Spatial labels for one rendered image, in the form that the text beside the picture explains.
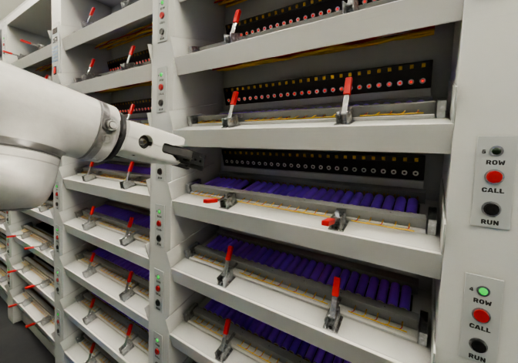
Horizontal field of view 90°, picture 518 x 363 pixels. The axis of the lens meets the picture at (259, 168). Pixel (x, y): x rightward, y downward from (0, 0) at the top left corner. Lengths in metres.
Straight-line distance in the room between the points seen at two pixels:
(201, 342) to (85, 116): 0.65
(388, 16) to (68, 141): 0.49
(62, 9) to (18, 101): 1.12
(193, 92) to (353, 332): 0.69
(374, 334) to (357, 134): 0.36
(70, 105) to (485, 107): 0.52
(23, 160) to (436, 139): 0.52
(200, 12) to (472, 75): 0.69
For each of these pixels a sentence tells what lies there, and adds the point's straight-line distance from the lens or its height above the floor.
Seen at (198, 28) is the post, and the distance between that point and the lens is 0.87.
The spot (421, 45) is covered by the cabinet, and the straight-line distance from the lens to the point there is 0.70.
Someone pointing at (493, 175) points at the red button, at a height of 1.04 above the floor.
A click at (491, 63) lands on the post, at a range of 0.48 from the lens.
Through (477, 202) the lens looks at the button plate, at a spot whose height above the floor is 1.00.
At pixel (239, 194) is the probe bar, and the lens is 0.64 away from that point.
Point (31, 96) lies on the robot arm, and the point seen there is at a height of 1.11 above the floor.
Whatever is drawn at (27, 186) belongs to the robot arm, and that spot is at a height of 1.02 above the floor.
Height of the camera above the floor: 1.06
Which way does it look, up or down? 3 degrees down
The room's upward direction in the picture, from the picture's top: 2 degrees clockwise
